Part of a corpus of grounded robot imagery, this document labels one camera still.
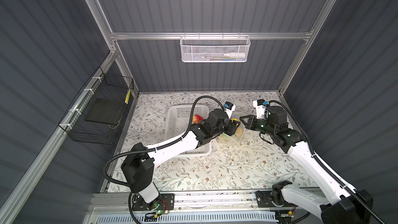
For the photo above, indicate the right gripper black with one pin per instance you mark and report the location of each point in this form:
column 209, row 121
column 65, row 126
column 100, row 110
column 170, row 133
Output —
column 249, row 124

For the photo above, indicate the red apple toy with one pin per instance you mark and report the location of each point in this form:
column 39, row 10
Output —
column 196, row 119

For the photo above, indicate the clear zip top bag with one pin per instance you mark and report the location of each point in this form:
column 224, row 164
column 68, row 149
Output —
column 236, row 138

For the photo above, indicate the white plastic basket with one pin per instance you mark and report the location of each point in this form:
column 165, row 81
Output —
column 176, row 123

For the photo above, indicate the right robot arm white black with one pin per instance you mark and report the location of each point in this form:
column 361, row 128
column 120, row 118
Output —
column 341, row 203

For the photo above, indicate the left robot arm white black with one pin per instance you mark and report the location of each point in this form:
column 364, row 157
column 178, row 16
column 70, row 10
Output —
column 138, row 168

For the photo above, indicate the white tube in basket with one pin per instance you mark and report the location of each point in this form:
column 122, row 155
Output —
column 235, row 55

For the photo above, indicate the yellow marker pen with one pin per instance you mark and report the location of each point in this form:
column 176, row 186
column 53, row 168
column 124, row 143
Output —
column 127, row 97

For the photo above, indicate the black pad in basket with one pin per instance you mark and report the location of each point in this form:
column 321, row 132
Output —
column 105, row 111

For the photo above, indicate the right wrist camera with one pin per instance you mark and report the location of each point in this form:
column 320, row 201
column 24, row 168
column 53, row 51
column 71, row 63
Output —
column 261, row 107

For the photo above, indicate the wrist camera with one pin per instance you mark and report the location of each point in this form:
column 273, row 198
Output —
column 229, row 108
column 261, row 107

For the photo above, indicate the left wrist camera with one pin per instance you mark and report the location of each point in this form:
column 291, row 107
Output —
column 229, row 108

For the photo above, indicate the aluminium front rail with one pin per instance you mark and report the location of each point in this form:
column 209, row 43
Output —
column 180, row 201

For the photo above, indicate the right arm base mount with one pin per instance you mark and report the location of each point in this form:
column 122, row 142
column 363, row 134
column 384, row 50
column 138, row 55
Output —
column 273, row 197

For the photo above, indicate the white wire wall basket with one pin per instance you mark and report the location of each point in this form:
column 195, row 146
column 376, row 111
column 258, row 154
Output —
column 198, row 49

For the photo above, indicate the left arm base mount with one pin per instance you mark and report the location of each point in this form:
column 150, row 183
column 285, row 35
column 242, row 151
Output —
column 164, row 202

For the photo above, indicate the black wire wall basket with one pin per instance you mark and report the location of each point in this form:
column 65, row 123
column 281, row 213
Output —
column 105, row 86

